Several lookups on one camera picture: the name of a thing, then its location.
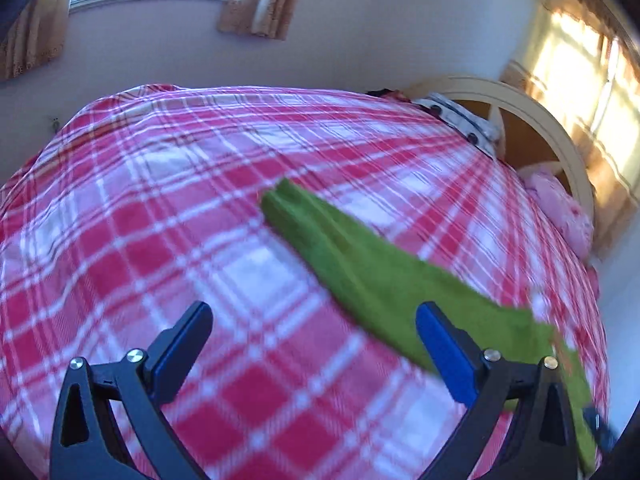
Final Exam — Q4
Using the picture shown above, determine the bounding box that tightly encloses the pink floral pillow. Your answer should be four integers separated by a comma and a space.
518, 162, 593, 260

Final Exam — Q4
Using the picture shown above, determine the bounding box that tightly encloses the red white plaid bedspread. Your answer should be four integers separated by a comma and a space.
1, 86, 608, 479

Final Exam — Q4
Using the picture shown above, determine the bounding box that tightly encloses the yellow curtain behind headboard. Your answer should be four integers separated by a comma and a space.
501, 0, 639, 259

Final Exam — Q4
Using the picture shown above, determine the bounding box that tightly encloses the white black patterned pillow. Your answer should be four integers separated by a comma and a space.
411, 92, 502, 159

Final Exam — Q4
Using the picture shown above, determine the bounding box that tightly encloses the yellow curtain at side window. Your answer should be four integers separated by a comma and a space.
217, 0, 298, 41

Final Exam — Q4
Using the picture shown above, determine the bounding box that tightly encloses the cream wooden headboard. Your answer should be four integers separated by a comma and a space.
405, 75, 594, 218

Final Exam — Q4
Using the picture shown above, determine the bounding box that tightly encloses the green orange striped knit sweater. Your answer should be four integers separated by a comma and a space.
260, 179, 596, 472

